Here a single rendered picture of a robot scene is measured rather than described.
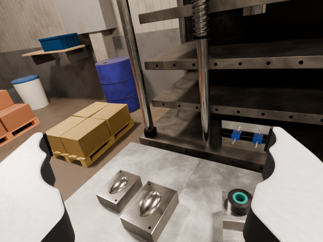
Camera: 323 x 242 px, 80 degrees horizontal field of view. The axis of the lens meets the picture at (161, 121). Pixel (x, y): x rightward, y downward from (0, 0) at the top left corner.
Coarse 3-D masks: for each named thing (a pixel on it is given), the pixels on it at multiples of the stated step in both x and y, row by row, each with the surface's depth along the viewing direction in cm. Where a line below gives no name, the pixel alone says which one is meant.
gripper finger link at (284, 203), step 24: (288, 144) 9; (264, 168) 9; (288, 168) 8; (312, 168) 8; (264, 192) 7; (288, 192) 7; (312, 192) 7; (264, 216) 6; (288, 216) 6; (312, 216) 6; (264, 240) 6; (288, 240) 5; (312, 240) 5
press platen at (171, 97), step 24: (192, 72) 170; (216, 72) 159; (240, 72) 149; (264, 72) 141; (288, 72) 133; (312, 72) 127; (168, 96) 129; (192, 96) 123; (216, 96) 117; (240, 96) 112; (264, 96) 107; (288, 96) 103; (312, 96) 98; (288, 120) 91; (312, 120) 86
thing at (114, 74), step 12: (108, 60) 351; (120, 60) 332; (108, 72) 327; (120, 72) 330; (132, 72) 352; (108, 84) 339; (120, 84) 338; (132, 84) 353; (108, 96) 354; (120, 96) 348; (132, 96) 358; (132, 108) 366
